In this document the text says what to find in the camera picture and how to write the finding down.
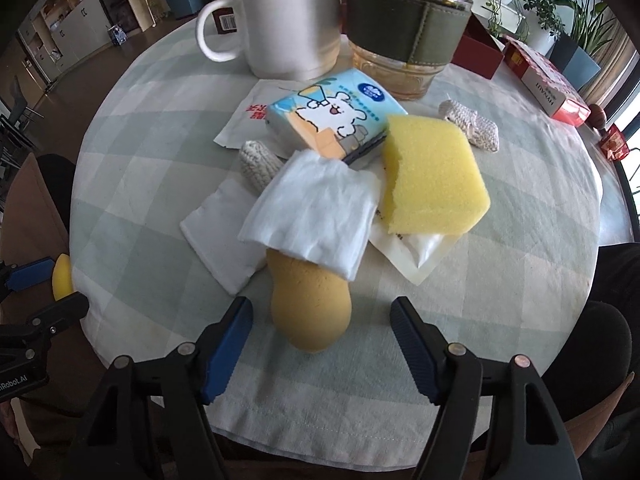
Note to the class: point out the white storage cabinet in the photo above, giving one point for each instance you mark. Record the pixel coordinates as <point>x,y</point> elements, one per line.
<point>75,15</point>

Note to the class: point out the small red box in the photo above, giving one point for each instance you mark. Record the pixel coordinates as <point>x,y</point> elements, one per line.
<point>615,145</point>

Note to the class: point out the cartoon bear tissue packet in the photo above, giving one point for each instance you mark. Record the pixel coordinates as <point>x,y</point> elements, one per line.
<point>330,115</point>

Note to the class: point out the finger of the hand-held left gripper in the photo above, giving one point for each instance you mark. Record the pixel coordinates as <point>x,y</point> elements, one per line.
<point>30,272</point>
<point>52,317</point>

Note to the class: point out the plain white square packet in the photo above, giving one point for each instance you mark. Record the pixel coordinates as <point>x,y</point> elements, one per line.
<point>220,240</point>

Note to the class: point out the black office chair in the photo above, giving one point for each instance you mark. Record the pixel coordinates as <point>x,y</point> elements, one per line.
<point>15,115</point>

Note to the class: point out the white cotton pad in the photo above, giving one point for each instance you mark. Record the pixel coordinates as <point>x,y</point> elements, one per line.
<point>310,210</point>

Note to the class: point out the white ceramic mug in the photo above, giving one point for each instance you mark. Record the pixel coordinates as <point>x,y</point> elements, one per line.
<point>285,25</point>

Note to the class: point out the trailing plant in white pot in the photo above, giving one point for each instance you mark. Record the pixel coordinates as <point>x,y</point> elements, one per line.
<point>505,0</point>

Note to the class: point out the tall plant in grey-blue pot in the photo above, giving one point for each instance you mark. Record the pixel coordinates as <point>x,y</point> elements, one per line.
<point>582,55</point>

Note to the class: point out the white knitted roll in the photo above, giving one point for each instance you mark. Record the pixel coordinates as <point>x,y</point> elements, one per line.
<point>257,165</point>
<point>472,125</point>

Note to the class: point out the red box with barcode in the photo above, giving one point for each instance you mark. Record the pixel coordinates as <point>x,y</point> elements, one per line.
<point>227,21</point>

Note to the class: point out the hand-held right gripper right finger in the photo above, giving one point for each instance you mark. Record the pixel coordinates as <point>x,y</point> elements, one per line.
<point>415,355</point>

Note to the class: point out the dark red box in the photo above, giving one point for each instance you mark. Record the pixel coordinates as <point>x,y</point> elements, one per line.
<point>477,50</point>

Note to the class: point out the small yellow sponge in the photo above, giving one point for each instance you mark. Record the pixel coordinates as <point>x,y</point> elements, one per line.
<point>62,275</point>

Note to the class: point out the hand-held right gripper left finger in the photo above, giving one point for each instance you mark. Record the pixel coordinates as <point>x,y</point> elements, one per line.
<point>227,355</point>

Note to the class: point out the red and white carton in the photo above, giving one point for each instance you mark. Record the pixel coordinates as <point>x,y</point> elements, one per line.
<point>545,80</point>

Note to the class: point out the small leafy potted plant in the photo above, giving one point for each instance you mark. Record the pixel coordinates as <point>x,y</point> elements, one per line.
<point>545,20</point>

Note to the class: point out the large yellow sponge block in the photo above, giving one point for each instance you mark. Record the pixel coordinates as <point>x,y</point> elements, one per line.
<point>435,175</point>

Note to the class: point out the brown chair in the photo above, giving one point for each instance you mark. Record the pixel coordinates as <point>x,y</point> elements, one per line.
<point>30,220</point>

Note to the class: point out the white red-print packet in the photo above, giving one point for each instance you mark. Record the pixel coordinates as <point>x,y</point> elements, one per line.
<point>415,255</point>
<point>245,115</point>

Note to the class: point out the glass cup with green sleeve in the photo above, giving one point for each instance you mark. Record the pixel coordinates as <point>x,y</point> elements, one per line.
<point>405,30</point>

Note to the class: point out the tan oval sponge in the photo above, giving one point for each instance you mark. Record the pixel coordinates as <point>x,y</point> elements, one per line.
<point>310,310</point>

